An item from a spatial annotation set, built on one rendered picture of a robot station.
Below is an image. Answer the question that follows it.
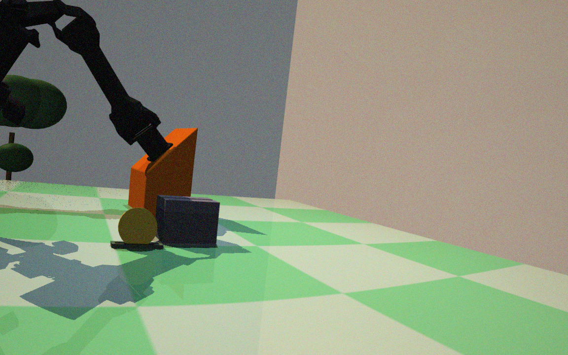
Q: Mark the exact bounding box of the gold coin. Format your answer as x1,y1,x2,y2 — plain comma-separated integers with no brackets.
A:
118,208,158,244

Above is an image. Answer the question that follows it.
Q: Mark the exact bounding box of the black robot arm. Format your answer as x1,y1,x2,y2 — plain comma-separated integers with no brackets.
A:
0,0,173,162

